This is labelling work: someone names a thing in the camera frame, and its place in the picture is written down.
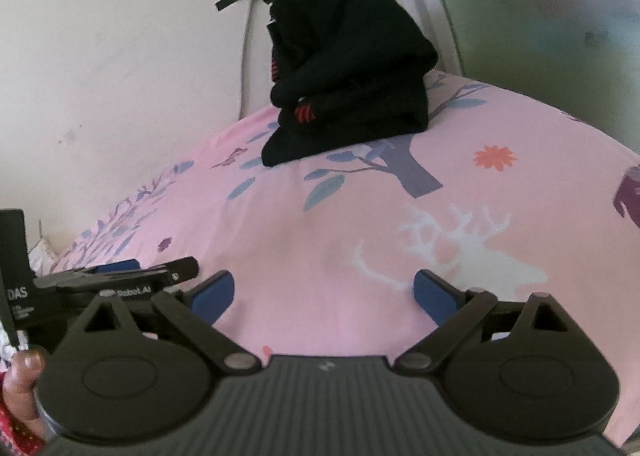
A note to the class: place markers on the person's left forearm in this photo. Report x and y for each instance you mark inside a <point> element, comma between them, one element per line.
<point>15,441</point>

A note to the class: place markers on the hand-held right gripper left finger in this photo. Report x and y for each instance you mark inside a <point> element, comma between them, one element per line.
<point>215,296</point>

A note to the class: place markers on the person's left hand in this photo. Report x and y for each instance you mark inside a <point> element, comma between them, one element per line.
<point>25,386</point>

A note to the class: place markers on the pink floral bedsheet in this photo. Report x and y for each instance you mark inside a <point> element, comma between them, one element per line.
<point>350,216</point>

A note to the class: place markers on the black patterned knit sweater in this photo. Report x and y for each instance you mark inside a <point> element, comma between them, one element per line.
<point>350,66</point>

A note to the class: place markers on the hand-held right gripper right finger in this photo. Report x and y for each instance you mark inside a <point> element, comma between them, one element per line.
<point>437,298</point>

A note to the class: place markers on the green door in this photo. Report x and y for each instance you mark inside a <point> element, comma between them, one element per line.
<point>540,26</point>

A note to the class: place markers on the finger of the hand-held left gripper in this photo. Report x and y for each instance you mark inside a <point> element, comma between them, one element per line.
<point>117,266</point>
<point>175,270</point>

